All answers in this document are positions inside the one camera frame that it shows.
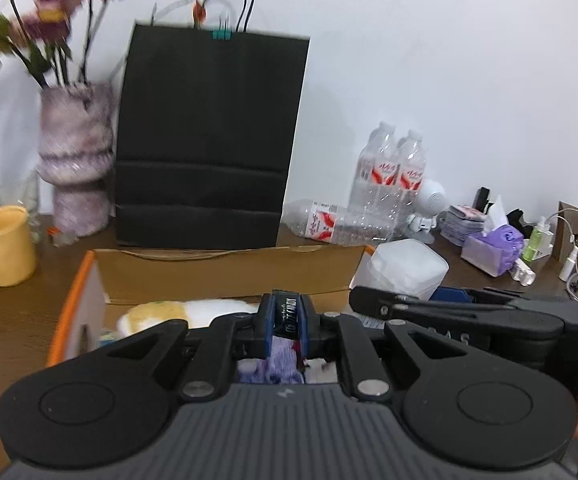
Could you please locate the empty crushed water bottle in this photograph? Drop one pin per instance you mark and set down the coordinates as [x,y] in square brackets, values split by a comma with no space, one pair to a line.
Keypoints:
[334,222]

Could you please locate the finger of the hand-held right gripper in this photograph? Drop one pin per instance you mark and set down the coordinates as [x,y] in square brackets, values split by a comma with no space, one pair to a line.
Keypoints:
[484,296]
[469,317]

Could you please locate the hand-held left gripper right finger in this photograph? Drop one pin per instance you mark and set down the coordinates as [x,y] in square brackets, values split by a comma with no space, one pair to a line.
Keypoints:
[306,325]

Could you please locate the white tissue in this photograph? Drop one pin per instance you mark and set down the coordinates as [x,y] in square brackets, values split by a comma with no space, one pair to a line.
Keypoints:
[319,372]

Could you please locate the clear water bottle red label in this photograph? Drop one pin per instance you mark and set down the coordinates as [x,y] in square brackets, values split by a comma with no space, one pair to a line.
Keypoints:
[410,175]
[374,170]

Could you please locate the translucent plastic wipes container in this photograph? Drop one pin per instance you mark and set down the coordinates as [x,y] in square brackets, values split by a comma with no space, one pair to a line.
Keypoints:
[409,267]

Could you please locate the black paper bag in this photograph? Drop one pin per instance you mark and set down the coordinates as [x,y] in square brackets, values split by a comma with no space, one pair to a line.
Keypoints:
[209,135]

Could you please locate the green binder clip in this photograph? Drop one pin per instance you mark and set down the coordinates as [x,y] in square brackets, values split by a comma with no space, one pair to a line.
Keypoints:
[222,34]

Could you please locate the small white plastic holder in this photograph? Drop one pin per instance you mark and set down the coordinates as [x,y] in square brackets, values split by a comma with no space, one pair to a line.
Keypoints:
[523,272]

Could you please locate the purple and white vase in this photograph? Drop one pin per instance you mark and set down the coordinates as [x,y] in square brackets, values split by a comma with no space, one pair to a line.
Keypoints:
[76,160]

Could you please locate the clear drinking glass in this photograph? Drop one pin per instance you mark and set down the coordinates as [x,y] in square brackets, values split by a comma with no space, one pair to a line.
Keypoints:
[24,195]

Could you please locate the white spray bottle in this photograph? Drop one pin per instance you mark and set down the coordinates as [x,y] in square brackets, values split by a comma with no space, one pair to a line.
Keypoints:
[569,265]

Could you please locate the green spray bottle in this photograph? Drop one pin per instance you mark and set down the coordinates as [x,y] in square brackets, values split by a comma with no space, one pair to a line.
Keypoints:
[536,242]

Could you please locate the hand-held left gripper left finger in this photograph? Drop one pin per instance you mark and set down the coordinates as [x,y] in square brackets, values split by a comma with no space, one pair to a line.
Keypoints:
[266,322]

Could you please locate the small black object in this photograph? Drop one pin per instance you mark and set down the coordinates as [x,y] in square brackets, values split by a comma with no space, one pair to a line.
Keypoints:
[482,199]

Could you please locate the yellow mug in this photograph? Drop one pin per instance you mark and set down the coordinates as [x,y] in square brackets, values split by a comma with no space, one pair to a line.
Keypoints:
[6,247]

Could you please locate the orange and white plush toy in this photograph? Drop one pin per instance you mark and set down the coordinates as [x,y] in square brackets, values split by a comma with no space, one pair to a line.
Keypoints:
[179,312]

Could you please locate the purple tissue box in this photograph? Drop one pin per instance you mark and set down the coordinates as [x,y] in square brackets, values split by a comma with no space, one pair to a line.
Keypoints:
[494,250]

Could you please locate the white robot figurine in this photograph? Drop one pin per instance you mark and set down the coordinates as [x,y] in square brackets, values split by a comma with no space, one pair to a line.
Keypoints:
[426,205]

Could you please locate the dried pink roses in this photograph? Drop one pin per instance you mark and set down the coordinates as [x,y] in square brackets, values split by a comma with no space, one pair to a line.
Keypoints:
[49,10]

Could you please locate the brown cardboard piece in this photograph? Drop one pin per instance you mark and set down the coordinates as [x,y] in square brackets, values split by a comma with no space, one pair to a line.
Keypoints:
[566,227]

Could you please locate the red cardboard box pumpkin print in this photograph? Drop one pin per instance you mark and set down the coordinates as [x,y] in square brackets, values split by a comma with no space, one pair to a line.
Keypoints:
[219,272]

